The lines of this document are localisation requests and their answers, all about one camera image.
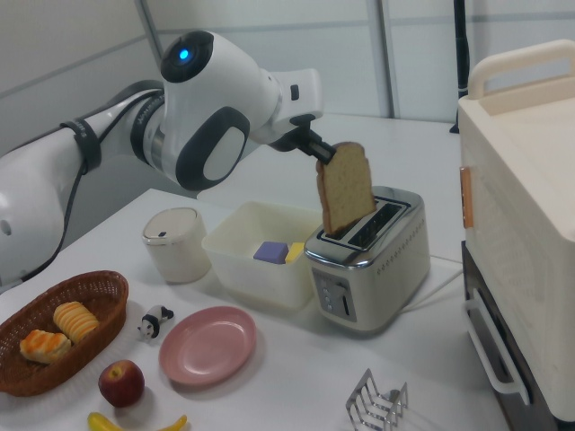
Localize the white appliance with handle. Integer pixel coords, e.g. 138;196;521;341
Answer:
456;39;575;431

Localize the brown wicker basket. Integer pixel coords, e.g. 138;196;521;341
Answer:
0;269;130;398

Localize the white plastic container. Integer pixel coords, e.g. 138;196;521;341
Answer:
201;200;323;310

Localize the cream lidded canister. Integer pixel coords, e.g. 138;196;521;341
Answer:
142;207;212;285

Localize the panda figurine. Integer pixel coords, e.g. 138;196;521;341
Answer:
137;304;175;342

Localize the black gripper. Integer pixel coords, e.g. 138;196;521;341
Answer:
270;114;336;163

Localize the pink plate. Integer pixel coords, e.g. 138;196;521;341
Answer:
158;306;258;387

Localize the chrome and cream toaster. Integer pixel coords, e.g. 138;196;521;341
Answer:
304;185;431;336

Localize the brown bread slice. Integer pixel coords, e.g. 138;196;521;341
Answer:
314;141;377;236

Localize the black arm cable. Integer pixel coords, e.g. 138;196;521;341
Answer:
13;89;165;282

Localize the red apple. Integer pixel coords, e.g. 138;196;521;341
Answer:
98;359;146;409

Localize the black camera stand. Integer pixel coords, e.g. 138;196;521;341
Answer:
448;0;471;135

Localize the short orange-topped bread roll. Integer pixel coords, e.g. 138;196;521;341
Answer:
19;329;73;365

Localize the purple cube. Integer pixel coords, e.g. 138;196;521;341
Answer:
252;241;289;266

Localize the white toaster power cable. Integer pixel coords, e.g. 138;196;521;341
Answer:
402;255;464;313

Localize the metal toast rack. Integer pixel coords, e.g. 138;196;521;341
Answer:
345;368;409;431

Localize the long striped bread roll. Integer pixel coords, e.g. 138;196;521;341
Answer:
52;301;100;345

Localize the yellow banana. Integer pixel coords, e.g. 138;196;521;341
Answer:
86;411;188;431

